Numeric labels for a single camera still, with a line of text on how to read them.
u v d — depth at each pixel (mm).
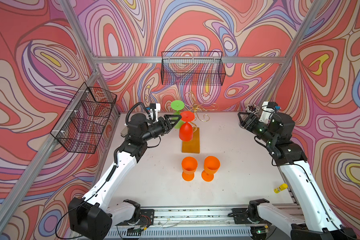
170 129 678
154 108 586
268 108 582
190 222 732
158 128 603
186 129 787
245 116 644
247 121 592
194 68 963
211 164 791
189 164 799
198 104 1189
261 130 556
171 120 607
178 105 782
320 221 369
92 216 370
